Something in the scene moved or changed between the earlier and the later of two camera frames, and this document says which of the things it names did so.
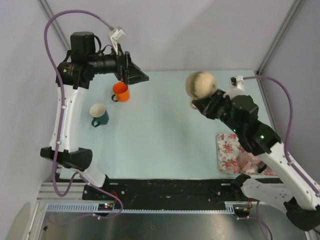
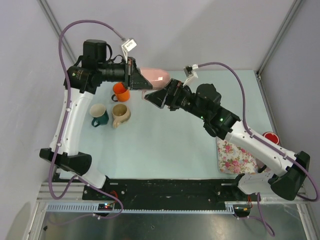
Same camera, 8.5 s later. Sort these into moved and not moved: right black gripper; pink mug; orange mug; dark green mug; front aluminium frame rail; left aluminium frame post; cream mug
Moved: right black gripper; pink mug; cream mug
Not moved: front aluminium frame rail; left aluminium frame post; orange mug; dark green mug
